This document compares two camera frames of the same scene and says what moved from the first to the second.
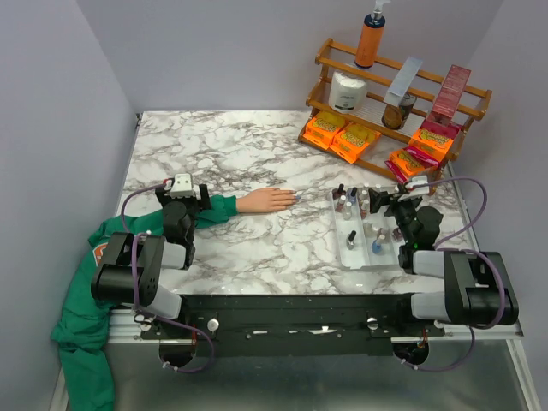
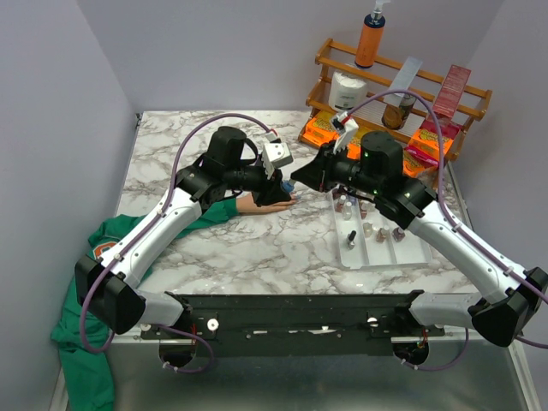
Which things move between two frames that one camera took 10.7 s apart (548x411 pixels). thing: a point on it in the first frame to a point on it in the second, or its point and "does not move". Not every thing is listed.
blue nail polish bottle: (376, 246) to (288, 186)
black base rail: (294, 324) does not move
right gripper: (379, 199) to (318, 172)
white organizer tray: (365, 239) does not move
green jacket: (80, 334) does not move
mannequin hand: (266, 199) does not move
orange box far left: (323, 128) does not move
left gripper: (202, 203) to (271, 190)
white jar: (347, 92) does not move
